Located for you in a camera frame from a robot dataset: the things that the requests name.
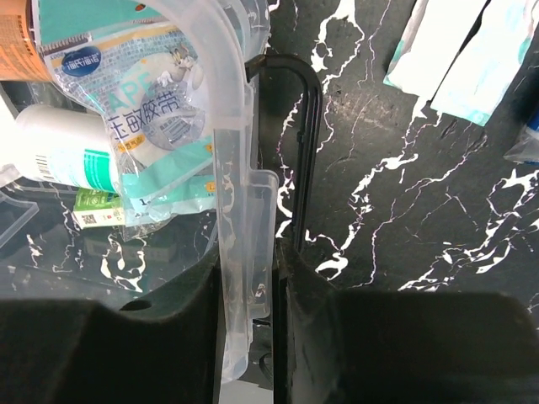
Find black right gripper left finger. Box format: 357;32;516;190
1;252;221;403

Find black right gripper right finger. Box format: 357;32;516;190
273;240;538;403

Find green sachet packet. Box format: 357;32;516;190
72;189;125;229

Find clear plastic medicine box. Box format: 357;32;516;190
1;1;279;383

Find white green-label bottle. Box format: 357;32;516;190
14;104;119;193

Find white blue bandage roll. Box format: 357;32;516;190
504;111;539;165

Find teal tape packet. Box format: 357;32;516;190
31;1;216;238

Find brown orange-capped bottle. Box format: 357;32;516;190
0;0;51;82

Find white teal dressing packet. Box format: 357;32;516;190
384;1;538;126

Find white gauze pad packet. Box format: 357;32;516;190
1;90;21;188

